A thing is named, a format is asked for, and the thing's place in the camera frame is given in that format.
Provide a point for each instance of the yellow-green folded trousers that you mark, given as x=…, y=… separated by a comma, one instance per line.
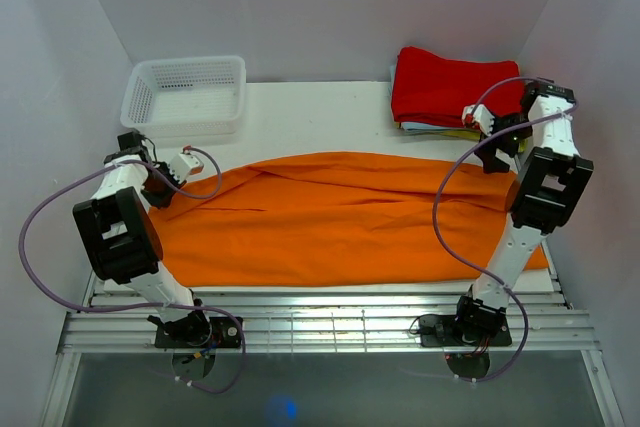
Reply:
x=474, y=136

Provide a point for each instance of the orange trousers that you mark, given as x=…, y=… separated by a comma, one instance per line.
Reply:
x=299, y=204

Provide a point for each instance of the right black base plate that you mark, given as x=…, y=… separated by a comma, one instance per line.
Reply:
x=444, y=331

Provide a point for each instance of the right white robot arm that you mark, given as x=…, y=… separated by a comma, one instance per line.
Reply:
x=542, y=198

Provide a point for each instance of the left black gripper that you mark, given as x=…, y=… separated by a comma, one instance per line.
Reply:
x=162, y=200

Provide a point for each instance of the white plastic basket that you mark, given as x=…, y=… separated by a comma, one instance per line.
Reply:
x=194, y=96

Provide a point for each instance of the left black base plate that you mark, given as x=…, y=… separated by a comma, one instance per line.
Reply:
x=222, y=332

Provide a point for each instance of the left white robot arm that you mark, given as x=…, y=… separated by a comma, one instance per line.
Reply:
x=122, y=244

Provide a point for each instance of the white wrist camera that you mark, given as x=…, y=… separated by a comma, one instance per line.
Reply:
x=478, y=117
x=184, y=164

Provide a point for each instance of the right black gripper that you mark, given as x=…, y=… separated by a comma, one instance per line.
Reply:
x=486, y=152

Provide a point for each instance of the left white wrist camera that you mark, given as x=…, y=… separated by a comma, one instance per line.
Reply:
x=184, y=164

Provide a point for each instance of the aluminium rail frame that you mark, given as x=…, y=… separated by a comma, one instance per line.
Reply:
x=360, y=300

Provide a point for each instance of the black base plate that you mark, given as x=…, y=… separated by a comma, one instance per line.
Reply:
x=444, y=331
x=222, y=332

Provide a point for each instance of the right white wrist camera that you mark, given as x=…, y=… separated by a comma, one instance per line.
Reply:
x=478, y=117

